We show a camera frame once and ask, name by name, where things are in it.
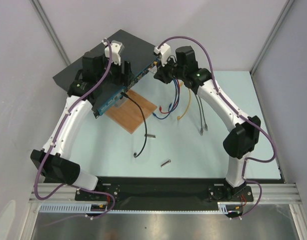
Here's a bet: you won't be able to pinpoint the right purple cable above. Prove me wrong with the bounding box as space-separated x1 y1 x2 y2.
158 35 277 220

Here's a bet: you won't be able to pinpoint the red patch cable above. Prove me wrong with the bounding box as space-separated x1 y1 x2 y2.
157 78 181 115

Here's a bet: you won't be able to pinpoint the blue plugged patch cable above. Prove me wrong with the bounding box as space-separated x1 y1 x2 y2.
152 78 183 121

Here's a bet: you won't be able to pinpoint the purple cable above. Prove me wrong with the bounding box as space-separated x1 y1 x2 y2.
32 38 117 222
158 35 277 220

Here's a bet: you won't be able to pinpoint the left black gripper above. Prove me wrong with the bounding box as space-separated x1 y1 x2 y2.
97 53 135 87

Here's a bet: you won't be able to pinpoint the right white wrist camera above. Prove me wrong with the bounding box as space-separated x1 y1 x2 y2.
153 43 172 67

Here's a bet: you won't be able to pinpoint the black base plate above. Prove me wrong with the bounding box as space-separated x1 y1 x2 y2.
74 175 254 212

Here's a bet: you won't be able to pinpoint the orange plugged patch cable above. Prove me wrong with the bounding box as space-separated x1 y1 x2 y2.
176 88 192 121

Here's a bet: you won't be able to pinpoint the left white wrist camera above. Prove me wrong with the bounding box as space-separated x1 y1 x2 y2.
101 38 125 66

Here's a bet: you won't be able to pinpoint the blue patch cable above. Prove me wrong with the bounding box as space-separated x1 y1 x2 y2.
152 78 183 121
167 78 180 109

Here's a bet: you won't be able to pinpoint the long grey patch cable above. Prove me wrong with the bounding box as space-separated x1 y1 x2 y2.
194 93 205 136

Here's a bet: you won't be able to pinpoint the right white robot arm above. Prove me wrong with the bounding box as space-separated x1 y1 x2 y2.
153 43 261 201

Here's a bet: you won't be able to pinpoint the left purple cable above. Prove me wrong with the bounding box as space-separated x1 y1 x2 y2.
32 38 117 222

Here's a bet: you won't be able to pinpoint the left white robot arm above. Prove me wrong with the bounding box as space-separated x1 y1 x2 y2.
30 52 135 200

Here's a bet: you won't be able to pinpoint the silver clip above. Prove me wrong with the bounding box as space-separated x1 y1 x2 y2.
149 68 157 74

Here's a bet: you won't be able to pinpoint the white cable duct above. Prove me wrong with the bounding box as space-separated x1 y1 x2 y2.
39 202 242 215

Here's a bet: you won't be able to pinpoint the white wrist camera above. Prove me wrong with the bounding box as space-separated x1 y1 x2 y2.
153 43 172 67
101 38 125 66

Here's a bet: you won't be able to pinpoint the wooden board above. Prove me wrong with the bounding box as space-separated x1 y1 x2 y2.
105 90 157 134

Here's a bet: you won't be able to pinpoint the dark grey network switch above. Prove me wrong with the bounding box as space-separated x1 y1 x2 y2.
53 29 158 117

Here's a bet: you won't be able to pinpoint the black cable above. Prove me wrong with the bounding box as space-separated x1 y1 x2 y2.
120 91 149 158

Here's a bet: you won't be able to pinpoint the aluminium rail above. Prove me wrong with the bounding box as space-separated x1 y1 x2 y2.
28 183 302 204

